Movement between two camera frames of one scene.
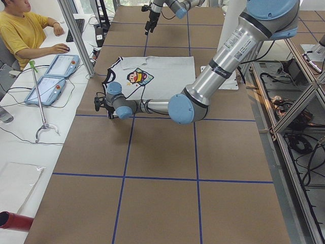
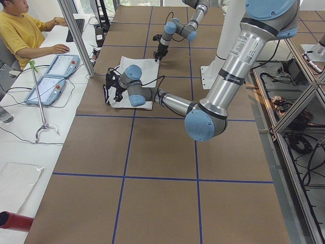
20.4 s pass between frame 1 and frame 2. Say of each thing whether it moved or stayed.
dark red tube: stayed
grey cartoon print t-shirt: moved
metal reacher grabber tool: stayed
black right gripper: moved
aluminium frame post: stayed
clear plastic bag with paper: stayed
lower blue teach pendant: stayed
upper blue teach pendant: stayed
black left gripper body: moved
